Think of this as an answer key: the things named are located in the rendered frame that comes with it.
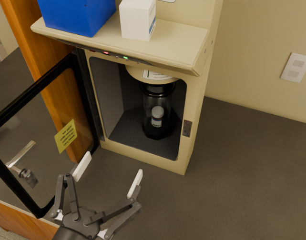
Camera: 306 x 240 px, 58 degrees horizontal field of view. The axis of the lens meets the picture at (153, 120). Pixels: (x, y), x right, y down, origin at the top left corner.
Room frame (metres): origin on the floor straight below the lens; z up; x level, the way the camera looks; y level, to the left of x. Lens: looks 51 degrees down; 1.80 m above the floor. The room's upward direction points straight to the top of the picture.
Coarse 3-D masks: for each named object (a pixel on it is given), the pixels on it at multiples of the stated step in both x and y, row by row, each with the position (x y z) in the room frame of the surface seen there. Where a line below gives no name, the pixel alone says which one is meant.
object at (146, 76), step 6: (126, 66) 0.58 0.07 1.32; (132, 66) 0.56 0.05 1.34; (132, 72) 0.55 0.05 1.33; (138, 72) 0.54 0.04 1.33; (144, 72) 0.53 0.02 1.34; (150, 72) 0.53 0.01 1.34; (156, 72) 0.52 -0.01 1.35; (138, 78) 0.53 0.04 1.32; (144, 78) 0.52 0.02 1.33; (150, 78) 0.52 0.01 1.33; (156, 78) 0.52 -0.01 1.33; (162, 78) 0.52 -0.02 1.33; (168, 78) 0.52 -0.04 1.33; (174, 78) 0.53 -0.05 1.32
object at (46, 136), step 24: (48, 72) 0.47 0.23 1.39; (72, 72) 0.53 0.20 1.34; (48, 96) 0.45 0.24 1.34; (72, 96) 0.51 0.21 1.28; (24, 120) 0.38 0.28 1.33; (48, 120) 0.43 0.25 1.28; (72, 120) 0.49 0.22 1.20; (0, 144) 0.32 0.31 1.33; (24, 144) 0.36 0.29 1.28; (48, 144) 0.40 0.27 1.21; (72, 144) 0.46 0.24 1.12; (24, 168) 0.33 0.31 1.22; (48, 168) 0.37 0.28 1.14; (72, 168) 0.43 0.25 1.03; (48, 192) 0.34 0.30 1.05
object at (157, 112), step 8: (144, 88) 0.58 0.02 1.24; (144, 96) 0.58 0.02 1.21; (168, 96) 0.57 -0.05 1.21; (144, 104) 0.58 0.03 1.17; (152, 104) 0.56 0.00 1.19; (160, 104) 0.56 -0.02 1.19; (168, 104) 0.57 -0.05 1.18; (144, 112) 0.58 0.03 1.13; (152, 112) 0.56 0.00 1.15; (160, 112) 0.56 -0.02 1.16; (168, 112) 0.57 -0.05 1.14; (144, 120) 0.58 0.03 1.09; (152, 120) 0.56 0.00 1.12; (160, 120) 0.56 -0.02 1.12; (168, 120) 0.58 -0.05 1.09; (152, 128) 0.56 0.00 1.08; (160, 128) 0.56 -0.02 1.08; (168, 128) 0.58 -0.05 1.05
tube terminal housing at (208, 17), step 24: (120, 0) 0.52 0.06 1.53; (192, 0) 0.47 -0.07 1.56; (216, 0) 0.47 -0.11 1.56; (192, 24) 0.47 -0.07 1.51; (216, 24) 0.53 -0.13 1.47; (168, 72) 0.49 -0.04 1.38; (96, 96) 0.56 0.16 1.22; (192, 96) 0.46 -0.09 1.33; (192, 120) 0.46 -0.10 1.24; (120, 144) 0.54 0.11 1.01; (192, 144) 0.51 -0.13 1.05; (168, 168) 0.48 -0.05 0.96
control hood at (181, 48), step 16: (112, 16) 0.50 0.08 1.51; (48, 32) 0.45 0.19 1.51; (64, 32) 0.45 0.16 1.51; (112, 32) 0.45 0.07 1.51; (160, 32) 0.45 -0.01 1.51; (176, 32) 0.45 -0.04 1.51; (192, 32) 0.45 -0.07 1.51; (208, 32) 0.45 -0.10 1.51; (96, 48) 0.44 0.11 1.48; (112, 48) 0.40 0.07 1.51; (128, 48) 0.40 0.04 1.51; (144, 48) 0.40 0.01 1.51; (160, 48) 0.40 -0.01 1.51; (176, 48) 0.40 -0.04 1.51; (192, 48) 0.40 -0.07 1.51; (160, 64) 0.40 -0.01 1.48; (176, 64) 0.36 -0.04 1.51; (192, 64) 0.35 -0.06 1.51
